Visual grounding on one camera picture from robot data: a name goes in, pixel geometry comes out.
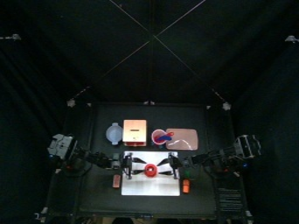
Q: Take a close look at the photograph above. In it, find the white text label sticker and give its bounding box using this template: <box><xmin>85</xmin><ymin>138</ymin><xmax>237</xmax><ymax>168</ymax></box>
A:
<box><xmin>216</xmin><ymin>186</ymin><xmax>244</xmax><ymax>217</ymax></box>

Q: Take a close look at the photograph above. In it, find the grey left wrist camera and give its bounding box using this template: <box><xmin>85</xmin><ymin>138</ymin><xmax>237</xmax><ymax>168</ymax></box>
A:
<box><xmin>111</xmin><ymin>153</ymin><xmax>121</xmax><ymax>170</ymax></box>

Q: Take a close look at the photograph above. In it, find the brown rectangular block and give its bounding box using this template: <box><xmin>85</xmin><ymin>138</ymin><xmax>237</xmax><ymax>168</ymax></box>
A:
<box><xmin>112</xmin><ymin>174</ymin><xmax>123</xmax><ymax>189</ymax></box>

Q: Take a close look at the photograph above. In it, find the red dough ring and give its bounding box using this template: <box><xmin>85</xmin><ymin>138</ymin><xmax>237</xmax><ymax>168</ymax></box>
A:
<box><xmin>143</xmin><ymin>163</ymin><xmax>159</xmax><ymax>178</ymax></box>

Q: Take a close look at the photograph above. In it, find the white rectangular work mat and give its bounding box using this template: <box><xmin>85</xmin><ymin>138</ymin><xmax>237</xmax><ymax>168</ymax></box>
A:
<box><xmin>120</xmin><ymin>150</ymin><xmax>183</xmax><ymax>197</ymax></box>

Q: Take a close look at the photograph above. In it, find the pink plastic tray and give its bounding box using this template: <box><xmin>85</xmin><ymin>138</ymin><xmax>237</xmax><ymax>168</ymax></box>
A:
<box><xmin>164</xmin><ymin>128</ymin><xmax>200</xmax><ymax>151</ymax></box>

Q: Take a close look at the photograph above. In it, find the pink plastic cup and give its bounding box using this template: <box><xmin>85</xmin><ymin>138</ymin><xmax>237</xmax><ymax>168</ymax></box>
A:
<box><xmin>151</xmin><ymin>129</ymin><xmax>169</xmax><ymax>146</ymax></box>

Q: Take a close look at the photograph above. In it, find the blue toy utensil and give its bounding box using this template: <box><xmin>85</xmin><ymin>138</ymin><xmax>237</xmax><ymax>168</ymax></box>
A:
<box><xmin>156</xmin><ymin>134</ymin><xmax>173</xmax><ymax>144</ymax></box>

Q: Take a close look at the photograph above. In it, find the orange wooden drawer box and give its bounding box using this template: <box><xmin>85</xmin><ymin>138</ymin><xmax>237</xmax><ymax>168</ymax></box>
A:
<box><xmin>121</xmin><ymin>118</ymin><xmax>148</xmax><ymax>148</ymax></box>

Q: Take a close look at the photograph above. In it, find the orange toy piece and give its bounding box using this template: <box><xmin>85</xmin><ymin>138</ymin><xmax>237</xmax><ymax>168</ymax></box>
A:
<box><xmin>181</xmin><ymin>178</ymin><xmax>192</xmax><ymax>194</ymax></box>

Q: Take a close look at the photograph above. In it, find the pale blue plastic bowl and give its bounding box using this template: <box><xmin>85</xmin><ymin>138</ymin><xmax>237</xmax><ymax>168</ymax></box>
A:
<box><xmin>105</xmin><ymin>122</ymin><xmax>125</xmax><ymax>146</ymax></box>

